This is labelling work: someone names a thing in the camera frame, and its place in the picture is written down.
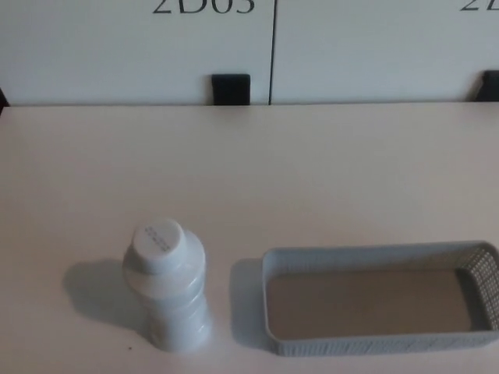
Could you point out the grey plastic mesh basket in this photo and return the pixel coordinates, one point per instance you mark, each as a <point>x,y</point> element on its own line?
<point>370,344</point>

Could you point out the white cabinet door 2D03 print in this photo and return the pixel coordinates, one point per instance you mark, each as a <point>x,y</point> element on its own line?
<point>117,58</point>

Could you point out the white plastic bottle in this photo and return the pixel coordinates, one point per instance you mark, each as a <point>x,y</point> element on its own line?
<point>167,280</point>

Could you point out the white cabinet door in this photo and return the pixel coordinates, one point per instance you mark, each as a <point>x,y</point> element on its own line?
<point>370,50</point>

